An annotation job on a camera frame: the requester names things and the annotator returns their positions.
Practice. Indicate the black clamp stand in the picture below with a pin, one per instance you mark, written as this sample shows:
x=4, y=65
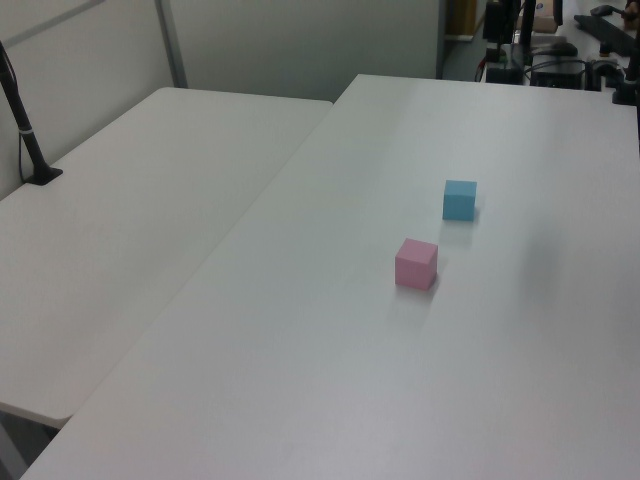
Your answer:
x=627, y=82

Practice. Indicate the black keyboard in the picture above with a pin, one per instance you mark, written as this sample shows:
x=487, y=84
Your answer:
x=607, y=31

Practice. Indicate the white folding side table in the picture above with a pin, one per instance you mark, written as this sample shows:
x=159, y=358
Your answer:
x=125, y=240

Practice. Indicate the black electronics box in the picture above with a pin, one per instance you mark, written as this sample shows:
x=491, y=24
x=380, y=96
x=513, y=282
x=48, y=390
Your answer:
x=557, y=75

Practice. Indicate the cardboard box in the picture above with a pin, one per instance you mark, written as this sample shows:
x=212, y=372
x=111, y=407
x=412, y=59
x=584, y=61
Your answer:
x=545, y=17

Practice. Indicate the blue cube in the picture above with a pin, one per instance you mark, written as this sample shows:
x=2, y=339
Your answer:
x=458, y=202

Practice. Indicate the pink cube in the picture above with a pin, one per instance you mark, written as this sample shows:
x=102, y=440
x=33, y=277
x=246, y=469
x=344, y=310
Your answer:
x=415, y=265

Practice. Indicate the black camera stand pole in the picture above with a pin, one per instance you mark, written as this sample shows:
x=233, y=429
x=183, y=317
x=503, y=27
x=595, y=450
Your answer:
x=22, y=127

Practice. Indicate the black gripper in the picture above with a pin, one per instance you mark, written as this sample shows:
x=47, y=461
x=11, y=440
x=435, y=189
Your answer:
x=497, y=22

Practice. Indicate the thin black pole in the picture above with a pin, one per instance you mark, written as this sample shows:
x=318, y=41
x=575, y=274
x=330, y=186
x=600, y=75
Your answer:
x=528, y=22

